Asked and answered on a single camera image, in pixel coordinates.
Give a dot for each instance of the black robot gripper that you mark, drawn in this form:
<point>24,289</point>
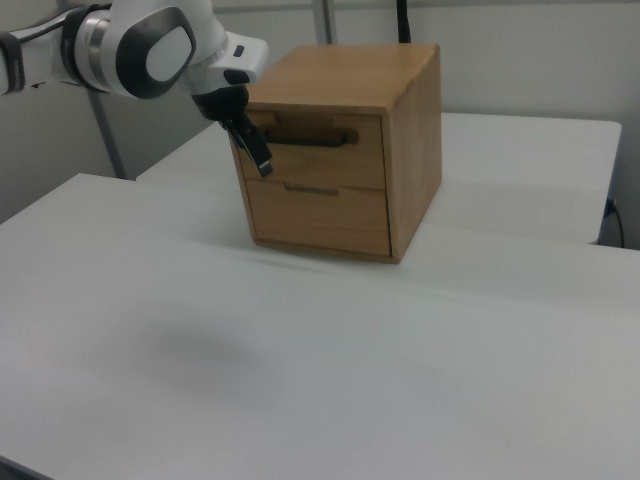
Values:
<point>222,102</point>

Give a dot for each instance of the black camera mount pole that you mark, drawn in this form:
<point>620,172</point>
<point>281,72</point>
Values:
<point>404,20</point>

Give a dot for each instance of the oak wooden drawer cabinet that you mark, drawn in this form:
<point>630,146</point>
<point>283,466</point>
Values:
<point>420,150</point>

